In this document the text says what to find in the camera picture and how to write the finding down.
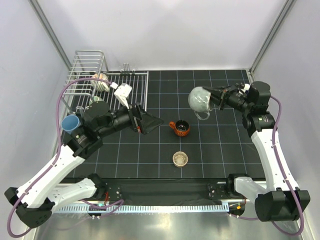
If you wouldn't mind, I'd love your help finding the small tan ceramic cup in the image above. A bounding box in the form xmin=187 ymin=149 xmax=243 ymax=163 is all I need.
xmin=172 ymin=151 xmax=189 ymax=168

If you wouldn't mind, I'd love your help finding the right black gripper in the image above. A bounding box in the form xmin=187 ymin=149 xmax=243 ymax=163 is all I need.
xmin=201 ymin=83 xmax=253 ymax=113

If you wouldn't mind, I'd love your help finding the grey speckled round mug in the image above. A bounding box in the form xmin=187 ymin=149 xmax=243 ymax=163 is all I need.
xmin=188 ymin=86 xmax=214 ymax=121

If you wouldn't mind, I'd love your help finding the light blue plastic cup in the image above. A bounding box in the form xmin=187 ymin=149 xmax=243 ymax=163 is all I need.
xmin=61 ymin=115 xmax=81 ymax=134

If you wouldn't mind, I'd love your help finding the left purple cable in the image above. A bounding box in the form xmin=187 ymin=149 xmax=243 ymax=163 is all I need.
xmin=6 ymin=79 xmax=126 ymax=238

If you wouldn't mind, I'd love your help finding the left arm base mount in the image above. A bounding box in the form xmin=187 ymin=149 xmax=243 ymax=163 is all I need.
xmin=101 ymin=183 xmax=122 ymax=202

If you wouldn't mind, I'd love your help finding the mint green plastic cup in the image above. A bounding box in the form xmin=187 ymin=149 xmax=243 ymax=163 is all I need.
xmin=89 ymin=96 xmax=104 ymax=105

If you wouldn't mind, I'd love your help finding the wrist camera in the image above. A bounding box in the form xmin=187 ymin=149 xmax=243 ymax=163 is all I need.
xmin=110 ymin=82 xmax=132 ymax=109
xmin=239 ymin=82 xmax=251 ymax=92

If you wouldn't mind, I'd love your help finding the slotted cable duct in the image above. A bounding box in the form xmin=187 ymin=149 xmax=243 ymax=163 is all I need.
xmin=56 ymin=202 xmax=229 ymax=214

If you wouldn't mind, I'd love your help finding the metal wire dish rack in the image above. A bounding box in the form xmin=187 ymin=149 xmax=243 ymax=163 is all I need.
xmin=61 ymin=50 xmax=149 ymax=115

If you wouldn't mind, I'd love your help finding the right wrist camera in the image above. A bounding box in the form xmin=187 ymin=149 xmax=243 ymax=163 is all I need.
xmin=239 ymin=82 xmax=251 ymax=92

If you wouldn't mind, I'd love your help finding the beige ribbed ceramic mug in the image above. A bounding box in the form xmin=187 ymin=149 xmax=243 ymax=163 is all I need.
xmin=90 ymin=73 xmax=110 ymax=92

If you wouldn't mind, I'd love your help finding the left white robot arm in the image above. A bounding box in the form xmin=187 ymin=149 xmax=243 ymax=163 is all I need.
xmin=4 ymin=101 xmax=164 ymax=229

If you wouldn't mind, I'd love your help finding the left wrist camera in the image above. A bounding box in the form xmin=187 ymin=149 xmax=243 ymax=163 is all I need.
xmin=110 ymin=82 xmax=132 ymax=109

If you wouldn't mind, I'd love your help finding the orange black ceramic mug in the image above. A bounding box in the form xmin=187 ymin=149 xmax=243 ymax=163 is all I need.
xmin=169 ymin=120 xmax=190 ymax=137

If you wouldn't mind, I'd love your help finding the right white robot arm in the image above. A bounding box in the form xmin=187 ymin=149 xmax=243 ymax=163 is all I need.
xmin=204 ymin=81 xmax=311 ymax=222

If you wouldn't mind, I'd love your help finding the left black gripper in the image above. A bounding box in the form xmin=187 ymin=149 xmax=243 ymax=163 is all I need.
xmin=97 ymin=97 xmax=164 ymax=138

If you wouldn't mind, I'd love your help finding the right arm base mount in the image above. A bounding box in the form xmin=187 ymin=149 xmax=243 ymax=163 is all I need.
xmin=207 ymin=181 xmax=229 ymax=201

